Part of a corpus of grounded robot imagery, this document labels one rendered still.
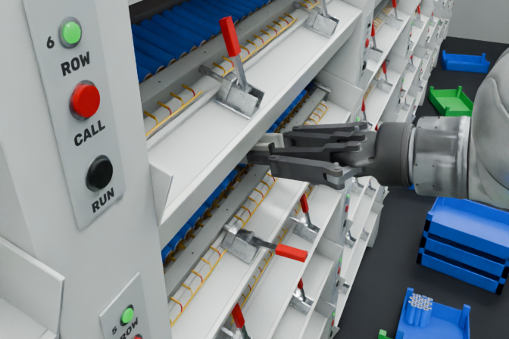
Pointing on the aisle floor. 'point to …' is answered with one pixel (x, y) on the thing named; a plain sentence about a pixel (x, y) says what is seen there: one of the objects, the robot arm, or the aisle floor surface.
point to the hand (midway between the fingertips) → (254, 147)
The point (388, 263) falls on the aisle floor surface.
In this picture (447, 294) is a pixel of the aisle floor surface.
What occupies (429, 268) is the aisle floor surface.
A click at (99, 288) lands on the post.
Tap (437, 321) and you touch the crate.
